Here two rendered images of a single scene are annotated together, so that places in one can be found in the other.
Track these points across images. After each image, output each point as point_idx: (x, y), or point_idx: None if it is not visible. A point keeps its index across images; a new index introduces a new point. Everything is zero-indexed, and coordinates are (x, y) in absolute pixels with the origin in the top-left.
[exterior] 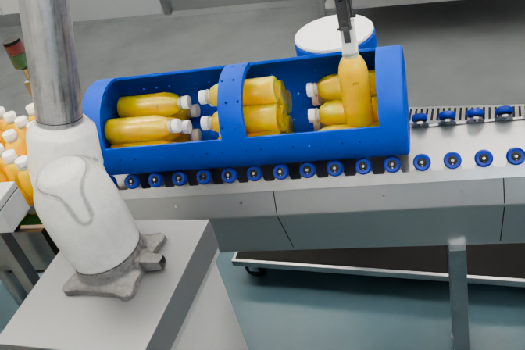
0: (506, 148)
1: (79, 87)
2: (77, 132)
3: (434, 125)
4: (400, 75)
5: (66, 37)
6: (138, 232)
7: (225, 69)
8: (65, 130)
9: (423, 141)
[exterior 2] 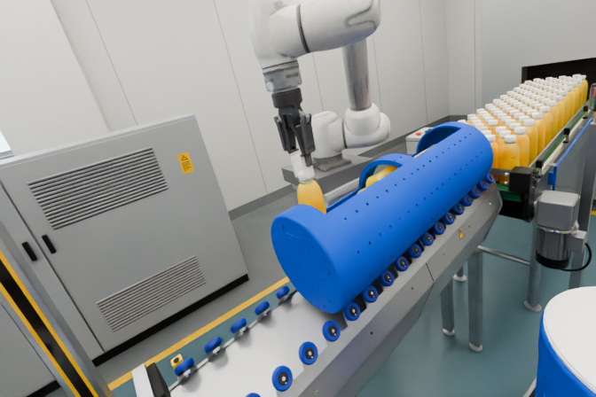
0: (233, 371)
1: (354, 96)
2: (348, 112)
3: (321, 352)
4: (276, 216)
5: (346, 68)
6: (321, 157)
7: (399, 154)
8: (348, 108)
9: (313, 328)
